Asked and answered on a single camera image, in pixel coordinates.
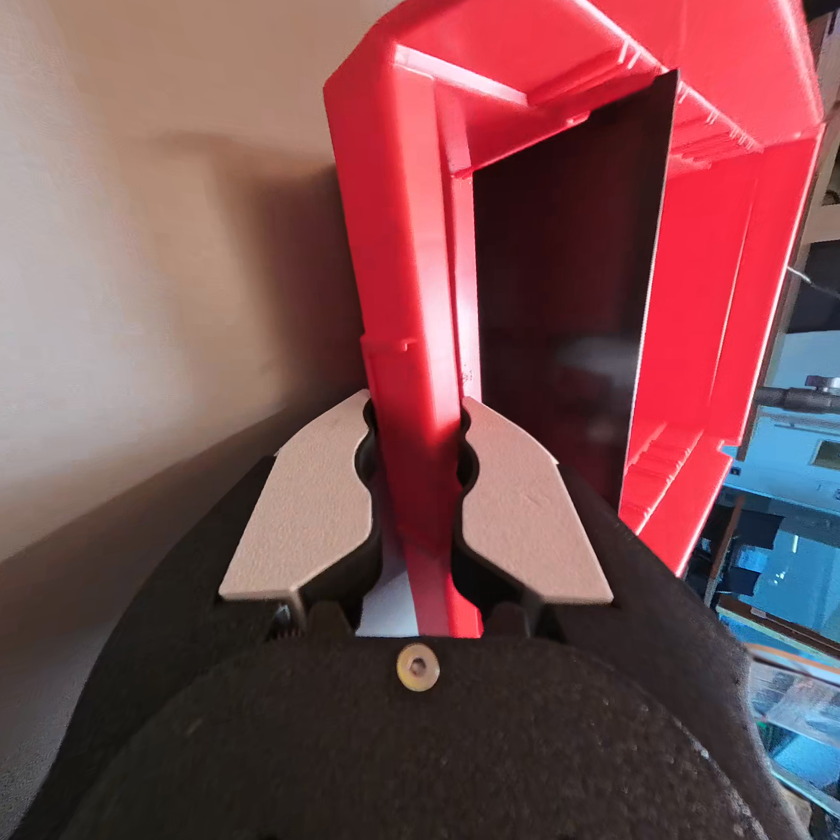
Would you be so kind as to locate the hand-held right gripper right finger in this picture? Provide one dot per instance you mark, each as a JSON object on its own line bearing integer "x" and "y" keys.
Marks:
{"x": 525, "y": 525}

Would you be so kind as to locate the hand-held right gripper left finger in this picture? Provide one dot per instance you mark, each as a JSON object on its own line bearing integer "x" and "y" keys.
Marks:
{"x": 308, "y": 512}

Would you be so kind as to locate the red plastic bin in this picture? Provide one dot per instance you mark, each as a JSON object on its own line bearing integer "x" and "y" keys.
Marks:
{"x": 407, "y": 262}

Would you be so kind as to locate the black bin divider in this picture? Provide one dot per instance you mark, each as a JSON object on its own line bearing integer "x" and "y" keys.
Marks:
{"x": 558, "y": 295}

